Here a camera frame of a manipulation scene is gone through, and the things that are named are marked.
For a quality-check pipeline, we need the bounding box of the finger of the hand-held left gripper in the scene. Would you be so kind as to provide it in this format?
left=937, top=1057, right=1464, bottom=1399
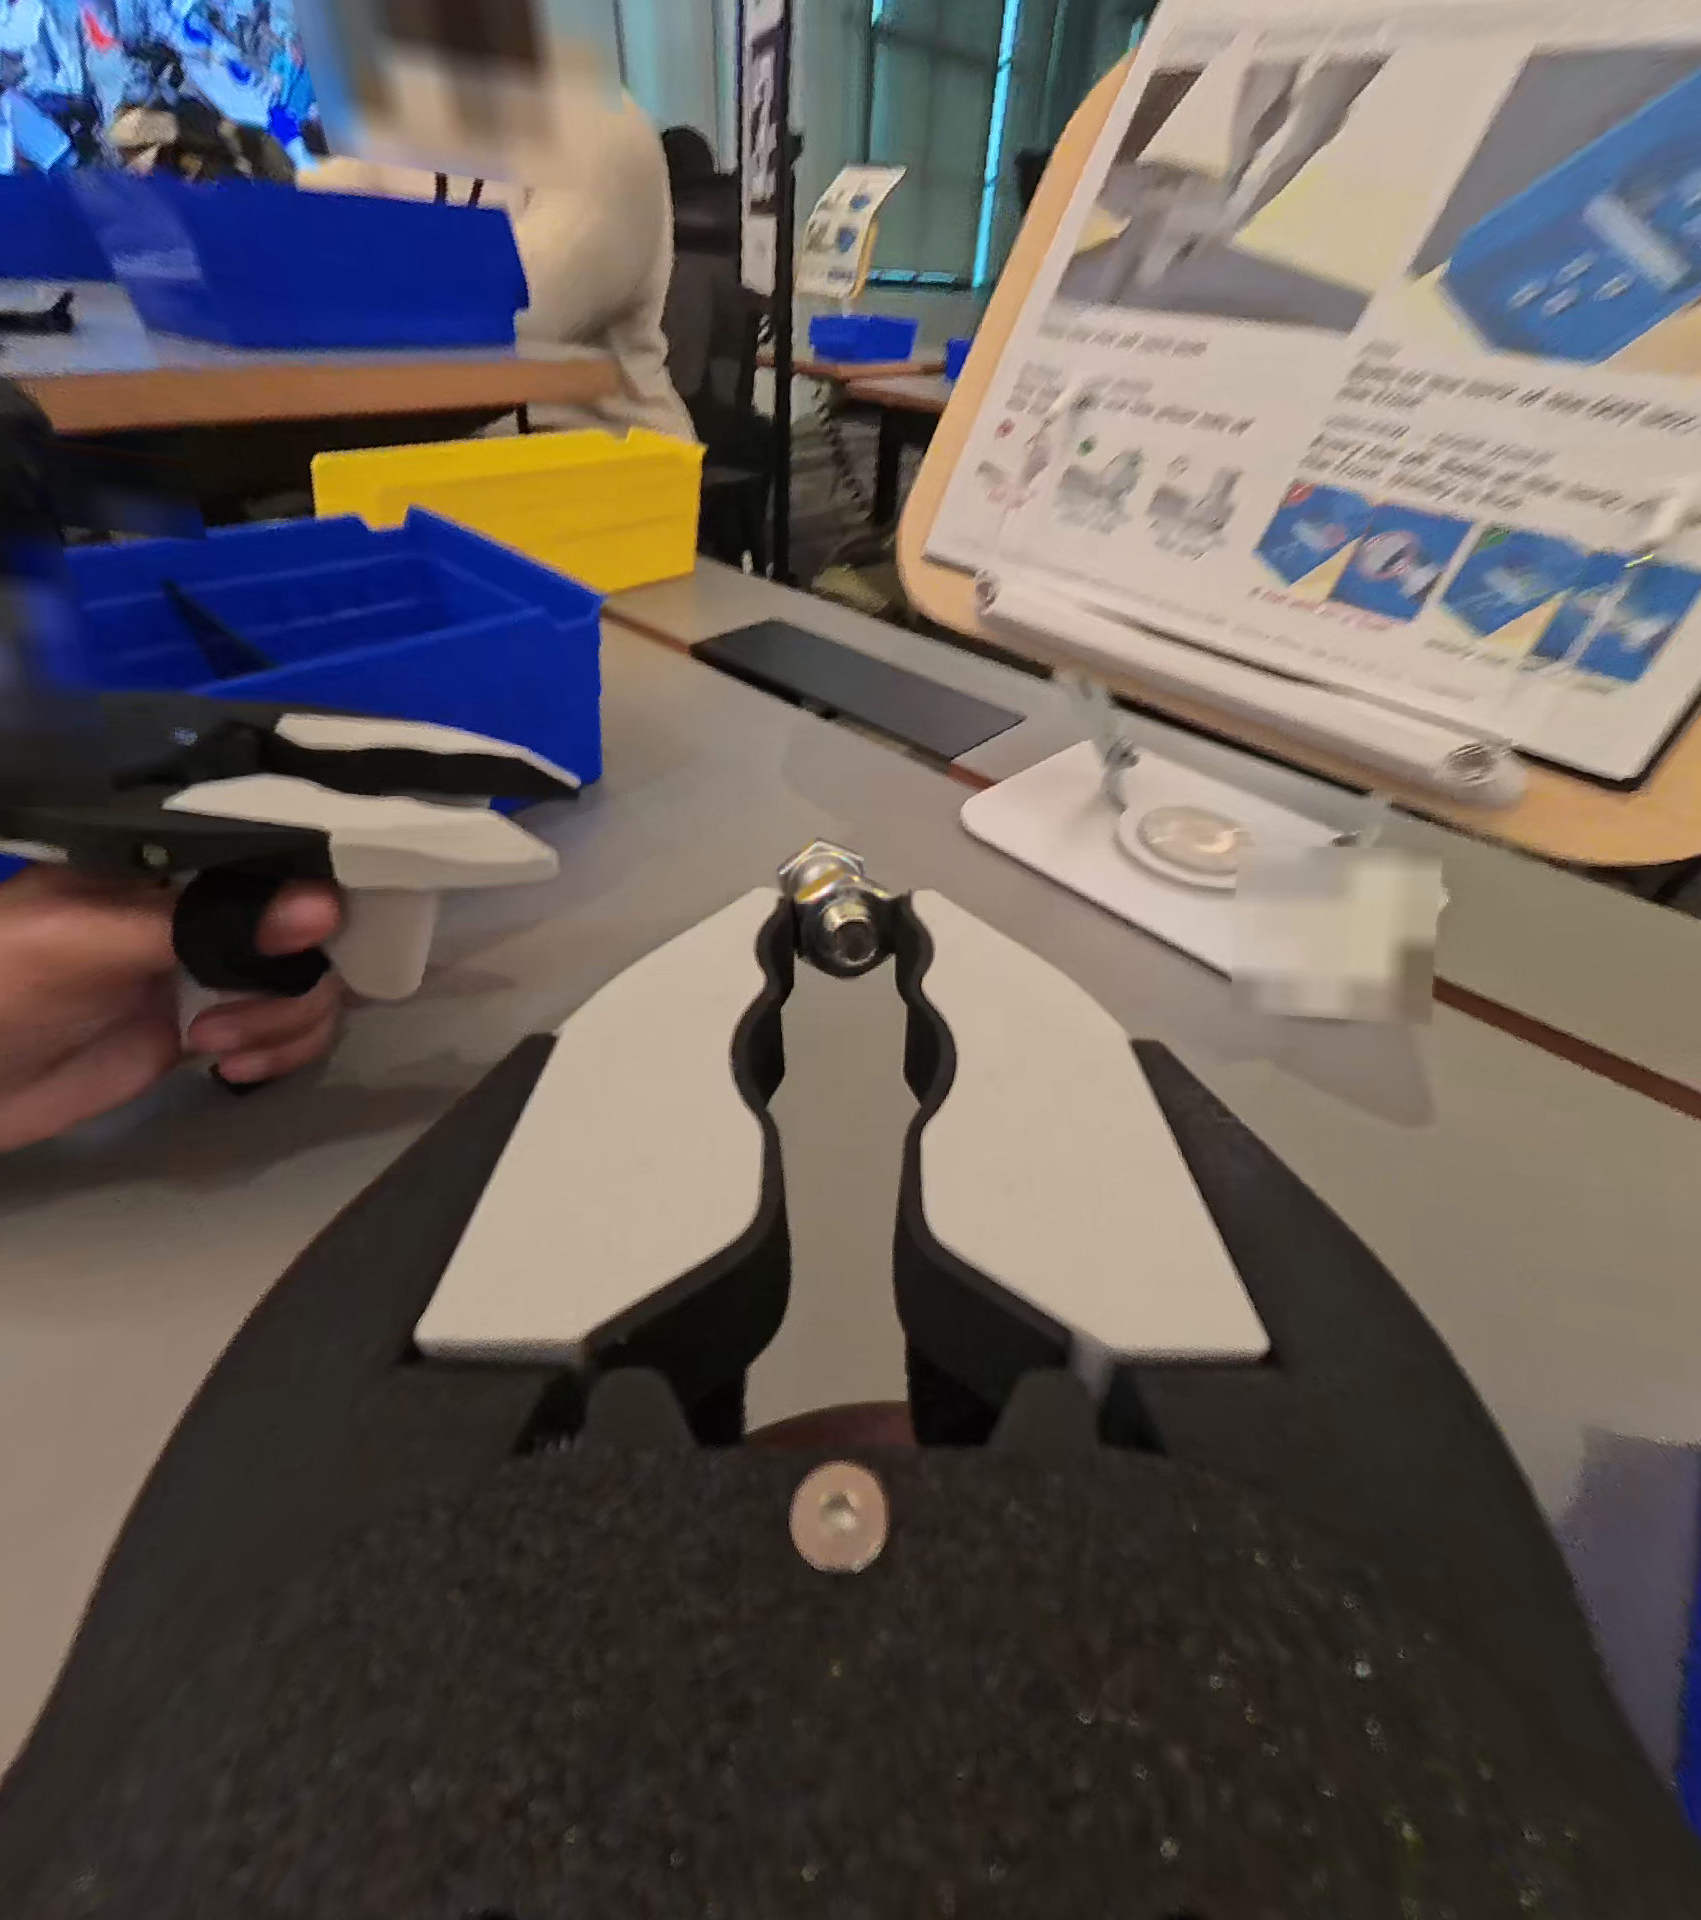
left=160, top=772, right=561, bottom=1004
left=272, top=711, right=583, bottom=808

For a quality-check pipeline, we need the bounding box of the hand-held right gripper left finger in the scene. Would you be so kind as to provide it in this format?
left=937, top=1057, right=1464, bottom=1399
left=412, top=887, right=798, bottom=1449

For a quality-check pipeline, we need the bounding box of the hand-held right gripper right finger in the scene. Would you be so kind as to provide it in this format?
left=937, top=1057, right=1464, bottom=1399
left=892, top=887, right=1273, bottom=1449

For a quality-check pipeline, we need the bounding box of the blue divided storage bin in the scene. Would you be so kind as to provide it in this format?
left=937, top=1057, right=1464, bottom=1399
left=0, top=505, right=603, bottom=932

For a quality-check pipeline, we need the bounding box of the steel hex bolt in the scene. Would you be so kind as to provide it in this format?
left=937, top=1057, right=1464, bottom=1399
left=787, top=858, right=900, bottom=979

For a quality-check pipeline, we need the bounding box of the person's left hand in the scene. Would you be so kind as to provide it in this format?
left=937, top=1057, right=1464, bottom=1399
left=0, top=870, right=348, bottom=1167

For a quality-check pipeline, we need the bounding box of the black bin divider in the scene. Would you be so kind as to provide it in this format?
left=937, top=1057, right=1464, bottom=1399
left=160, top=581, right=275, bottom=679

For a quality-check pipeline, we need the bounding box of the yellow storage bin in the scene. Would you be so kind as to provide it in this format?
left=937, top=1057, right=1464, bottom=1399
left=312, top=426, right=706, bottom=593

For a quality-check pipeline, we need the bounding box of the black table panel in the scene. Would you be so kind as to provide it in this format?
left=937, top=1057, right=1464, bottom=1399
left=688, top=617, right=1026, bottom=761

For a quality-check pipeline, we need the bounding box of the long blue storage bin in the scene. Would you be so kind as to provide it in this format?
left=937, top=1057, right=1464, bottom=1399
left=69, top=167, right=528, bottom=350

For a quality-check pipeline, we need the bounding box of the black office chair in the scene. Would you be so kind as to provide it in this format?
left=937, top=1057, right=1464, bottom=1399
left=658, top=125, right=780, bottom=576

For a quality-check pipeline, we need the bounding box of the grey wood-edged table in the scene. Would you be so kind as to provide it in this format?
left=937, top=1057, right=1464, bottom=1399
left=601, top=554, right=1701, bottom=1169

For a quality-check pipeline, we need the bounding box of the wooden instruction board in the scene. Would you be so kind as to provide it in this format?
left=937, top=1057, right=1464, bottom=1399
left=794, top=164, right=909, bottom=300

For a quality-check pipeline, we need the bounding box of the tall marker sign stand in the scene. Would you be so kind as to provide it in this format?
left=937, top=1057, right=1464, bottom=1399
left=733, top=0, right=802, bottom=587

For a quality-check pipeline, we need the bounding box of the instruction board on white stand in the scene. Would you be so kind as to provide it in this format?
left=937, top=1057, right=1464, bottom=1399
left=894, top=0, right=1701, bottom=983

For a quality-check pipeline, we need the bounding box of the wall television screen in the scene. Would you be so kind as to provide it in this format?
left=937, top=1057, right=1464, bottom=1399
left=0, top=0, right=325, bottom=180

